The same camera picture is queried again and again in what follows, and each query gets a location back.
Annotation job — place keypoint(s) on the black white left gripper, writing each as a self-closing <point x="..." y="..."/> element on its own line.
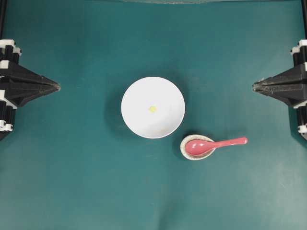
<point x="10" y="99"/>

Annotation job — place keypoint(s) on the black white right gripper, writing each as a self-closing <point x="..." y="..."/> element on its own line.
<point x="293" y="96"/>

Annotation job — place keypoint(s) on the pink plastic spoon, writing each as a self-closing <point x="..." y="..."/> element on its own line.
<point x="199" y="147"/>

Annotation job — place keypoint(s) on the speckled beige spoon rest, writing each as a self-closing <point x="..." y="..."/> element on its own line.
<point x="194" y="157"/>

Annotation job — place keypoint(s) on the white ceramic bowl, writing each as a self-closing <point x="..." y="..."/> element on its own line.
<point x="158" y="92"/>

